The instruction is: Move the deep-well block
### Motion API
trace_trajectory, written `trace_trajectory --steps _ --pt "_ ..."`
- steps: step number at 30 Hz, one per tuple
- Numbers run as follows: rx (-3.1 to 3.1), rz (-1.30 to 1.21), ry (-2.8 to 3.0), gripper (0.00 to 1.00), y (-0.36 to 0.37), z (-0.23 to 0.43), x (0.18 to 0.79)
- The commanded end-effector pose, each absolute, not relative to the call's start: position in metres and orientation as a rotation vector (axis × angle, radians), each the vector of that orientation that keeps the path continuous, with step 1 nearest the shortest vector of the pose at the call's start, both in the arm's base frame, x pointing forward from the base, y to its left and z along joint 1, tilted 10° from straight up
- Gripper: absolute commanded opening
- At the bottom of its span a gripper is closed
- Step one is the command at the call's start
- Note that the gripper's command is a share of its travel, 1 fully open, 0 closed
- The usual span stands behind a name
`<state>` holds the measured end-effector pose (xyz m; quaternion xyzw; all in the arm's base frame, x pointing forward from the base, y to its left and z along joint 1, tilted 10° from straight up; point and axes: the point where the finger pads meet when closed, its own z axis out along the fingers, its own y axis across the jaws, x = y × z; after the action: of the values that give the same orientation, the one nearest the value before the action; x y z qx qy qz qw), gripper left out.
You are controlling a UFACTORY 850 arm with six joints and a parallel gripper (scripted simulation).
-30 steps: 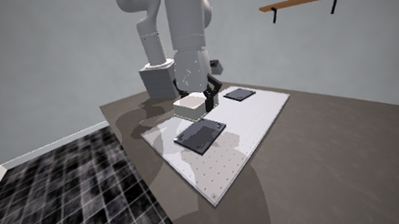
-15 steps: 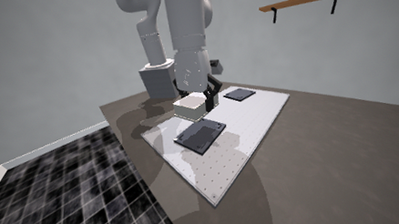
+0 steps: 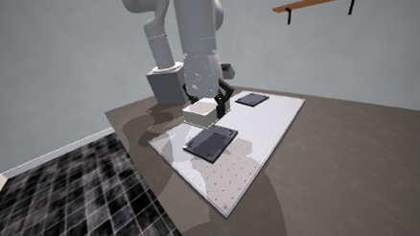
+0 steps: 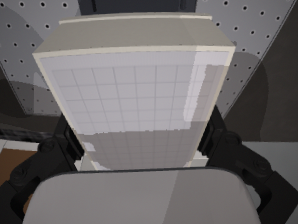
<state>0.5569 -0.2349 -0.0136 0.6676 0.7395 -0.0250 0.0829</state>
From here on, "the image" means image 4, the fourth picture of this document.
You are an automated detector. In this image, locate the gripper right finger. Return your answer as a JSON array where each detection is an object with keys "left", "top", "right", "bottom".
[{"left": 198, "top": 104, "right": 298, "bottom": 224}]

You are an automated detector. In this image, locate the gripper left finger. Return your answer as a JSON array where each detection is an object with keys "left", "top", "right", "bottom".
[{"left": 0, "top": 113, "right": 85, "bottom": 224}]

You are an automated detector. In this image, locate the white perforated base plate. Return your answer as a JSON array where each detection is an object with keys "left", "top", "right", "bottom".
[{"left": 0, "top": 0, "right": 297, "bottom": 119}]

